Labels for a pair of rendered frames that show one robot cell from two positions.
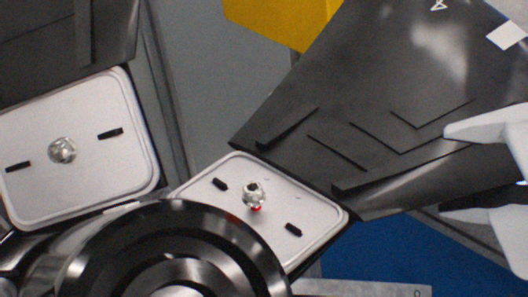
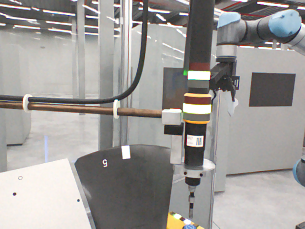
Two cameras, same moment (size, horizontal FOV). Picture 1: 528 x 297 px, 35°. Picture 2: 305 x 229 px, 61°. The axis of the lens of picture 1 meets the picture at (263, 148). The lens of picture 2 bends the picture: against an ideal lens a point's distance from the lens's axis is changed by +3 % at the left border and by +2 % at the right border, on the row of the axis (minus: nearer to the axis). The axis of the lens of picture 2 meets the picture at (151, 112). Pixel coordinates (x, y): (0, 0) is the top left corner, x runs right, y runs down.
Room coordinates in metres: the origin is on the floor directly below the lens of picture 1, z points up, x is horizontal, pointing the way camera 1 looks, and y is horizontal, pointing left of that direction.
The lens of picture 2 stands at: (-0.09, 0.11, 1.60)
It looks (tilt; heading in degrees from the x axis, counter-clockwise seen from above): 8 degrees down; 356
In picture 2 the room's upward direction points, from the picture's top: 2 degrees clockwise
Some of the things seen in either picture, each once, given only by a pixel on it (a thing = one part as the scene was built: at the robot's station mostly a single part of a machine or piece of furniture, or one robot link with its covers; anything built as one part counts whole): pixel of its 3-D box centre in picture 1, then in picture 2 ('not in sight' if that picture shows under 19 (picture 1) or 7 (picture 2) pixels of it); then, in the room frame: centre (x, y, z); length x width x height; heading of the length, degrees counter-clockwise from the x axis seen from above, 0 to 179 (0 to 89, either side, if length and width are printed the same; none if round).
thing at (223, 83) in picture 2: not in sight; (225, 75); (0.85, -0.23, 1.62); 0.09 x 0.08 x 0.12; 131
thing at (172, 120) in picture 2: not in sight; (188, 140); (0.32, 0.02, 1.50); 0.09 x 0.07 x 0.10; 76
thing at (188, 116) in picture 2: not in sight; (196, 115); (0.31, 0.01, 1.54); 0.04 x 0.04 x 0.01
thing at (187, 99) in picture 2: not in sight; (197, 99); (0.31, 0.01, 1.57); 0.04 x 0.04 x 0.01
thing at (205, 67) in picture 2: not in sight; (199, 67); (0.31, 0.01, 1.62); 0.03 x 0.03 x 0.01
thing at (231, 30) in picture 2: not in sight; (228, 30); (0.85, -0.22, 1.78); 0.09 x 0.08 x 0.11; 99
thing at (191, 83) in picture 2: not in sight; (198, 83); (0.31, 0.01, 1.60); 0.03 x 0.03 x 0.01
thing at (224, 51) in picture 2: not in sight; (225, 52); (0.85, -0.22, 1.70); 0.08 x 0.08 x 0.05
